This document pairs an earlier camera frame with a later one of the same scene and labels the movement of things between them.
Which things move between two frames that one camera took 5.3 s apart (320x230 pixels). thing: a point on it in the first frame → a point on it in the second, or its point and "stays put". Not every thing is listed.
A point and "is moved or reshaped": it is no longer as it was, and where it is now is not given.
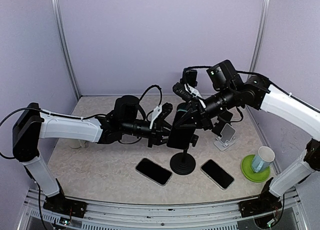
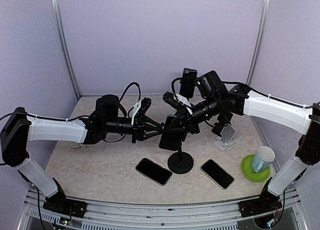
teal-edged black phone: [182, 136] is moved or reshaped
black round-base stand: [184, 163] is moved or reshaped
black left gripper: [158, 132] → [139, 131]
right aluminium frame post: [261, 31] stays put
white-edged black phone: [217, 174] stays put
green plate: [251, 174] stays put
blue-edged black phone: [189, 76] stays put
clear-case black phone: [153, 171] stays put
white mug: [75, 143] stays put
